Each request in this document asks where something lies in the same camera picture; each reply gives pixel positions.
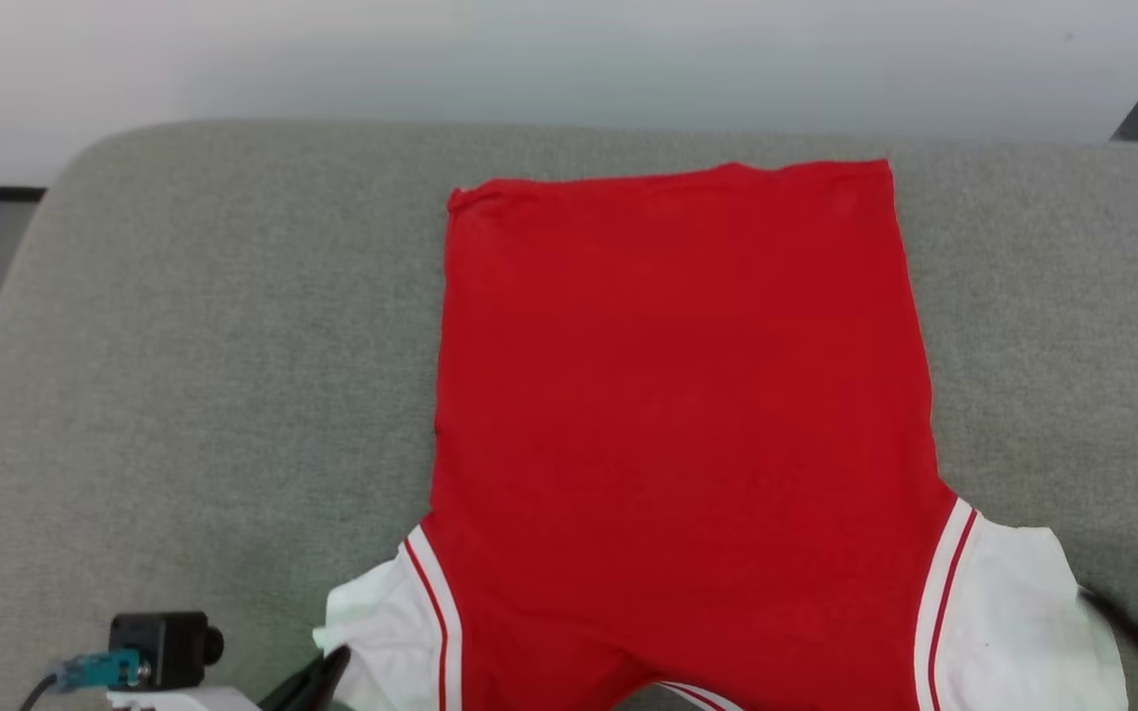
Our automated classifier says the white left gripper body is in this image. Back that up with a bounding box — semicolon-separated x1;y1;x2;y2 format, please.
105;685;264;711

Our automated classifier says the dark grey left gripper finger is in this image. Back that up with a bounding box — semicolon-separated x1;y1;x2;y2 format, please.
258;646;353;711

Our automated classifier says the red and white jersey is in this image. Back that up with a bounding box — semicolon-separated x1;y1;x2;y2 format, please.
314;160;1130;711

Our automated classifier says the grey fabric sofa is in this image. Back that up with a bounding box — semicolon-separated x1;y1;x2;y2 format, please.
0;118;1138;711

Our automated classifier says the teal plug camera cable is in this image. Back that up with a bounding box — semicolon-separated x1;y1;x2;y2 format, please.
18;650;150;711

